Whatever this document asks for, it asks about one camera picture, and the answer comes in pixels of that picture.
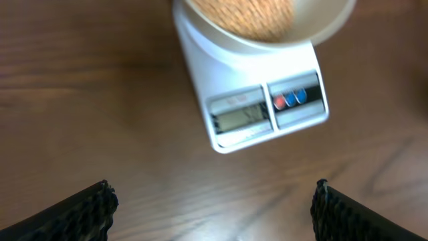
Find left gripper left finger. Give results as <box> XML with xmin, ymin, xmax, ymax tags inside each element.
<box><xmin>1</xmin><ymin>180</ymin><xmax>118</xmax><ymax>241</ymax></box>

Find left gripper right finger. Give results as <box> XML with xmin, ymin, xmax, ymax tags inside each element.
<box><xmin>310</xmin><ymin>179</ymin><xmax>427</xmax><ymax>241</ymax></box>

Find white digital kitchen scale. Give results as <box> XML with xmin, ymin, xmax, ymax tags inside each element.
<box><xmin>173</xmin><ymin>1</ymin><xmax>329</xmax><ymax>153</ymax></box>

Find soybeans in bowl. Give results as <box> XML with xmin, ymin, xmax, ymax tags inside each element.
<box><xmin>191</xmin><ymin>0</ymin><xmax>295</xmax><ymax>43</ymax></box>

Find cream round bowl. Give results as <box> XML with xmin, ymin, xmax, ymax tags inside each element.
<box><xmin>179</xmin><ymin>0</ymin><xmax>356</xmax><ymax>54</ymax></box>

